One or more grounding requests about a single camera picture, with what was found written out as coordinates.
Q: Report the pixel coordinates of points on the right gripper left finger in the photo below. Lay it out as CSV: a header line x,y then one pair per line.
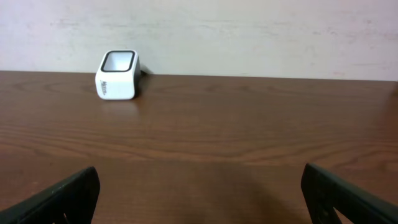
x,y
72,200

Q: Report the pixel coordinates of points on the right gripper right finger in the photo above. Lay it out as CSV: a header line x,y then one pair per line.
x,y
326,194

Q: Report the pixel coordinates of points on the white barcode scanner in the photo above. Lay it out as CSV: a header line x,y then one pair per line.
x,y
118,75

